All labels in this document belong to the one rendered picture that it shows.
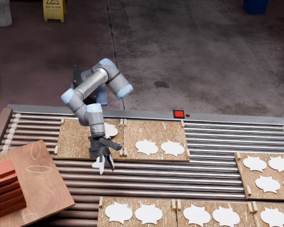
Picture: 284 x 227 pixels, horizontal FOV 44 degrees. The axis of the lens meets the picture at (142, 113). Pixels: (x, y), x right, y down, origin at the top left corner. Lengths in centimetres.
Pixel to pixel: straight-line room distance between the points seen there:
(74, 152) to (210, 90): 258
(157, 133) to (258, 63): 311
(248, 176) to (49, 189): 116
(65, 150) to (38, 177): 32
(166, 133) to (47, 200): 91
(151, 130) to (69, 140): 54
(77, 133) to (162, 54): 288
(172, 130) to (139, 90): 191
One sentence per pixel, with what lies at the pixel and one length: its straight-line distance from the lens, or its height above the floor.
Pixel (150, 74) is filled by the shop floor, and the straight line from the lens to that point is 450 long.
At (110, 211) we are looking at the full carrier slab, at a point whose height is 95.
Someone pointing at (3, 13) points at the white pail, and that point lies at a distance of 557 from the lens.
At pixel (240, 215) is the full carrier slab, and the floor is 94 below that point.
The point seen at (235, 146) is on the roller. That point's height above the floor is 92.
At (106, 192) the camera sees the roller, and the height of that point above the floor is 91.
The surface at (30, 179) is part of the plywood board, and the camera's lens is 194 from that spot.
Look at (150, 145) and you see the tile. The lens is 222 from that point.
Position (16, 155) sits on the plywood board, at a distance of 208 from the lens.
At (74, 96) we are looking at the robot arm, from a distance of 183.
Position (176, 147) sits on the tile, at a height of 94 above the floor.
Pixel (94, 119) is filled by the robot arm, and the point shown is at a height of 137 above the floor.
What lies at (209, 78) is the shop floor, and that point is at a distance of 462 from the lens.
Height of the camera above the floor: 254
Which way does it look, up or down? 41 degrees down
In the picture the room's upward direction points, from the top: 6 degrees clockwise
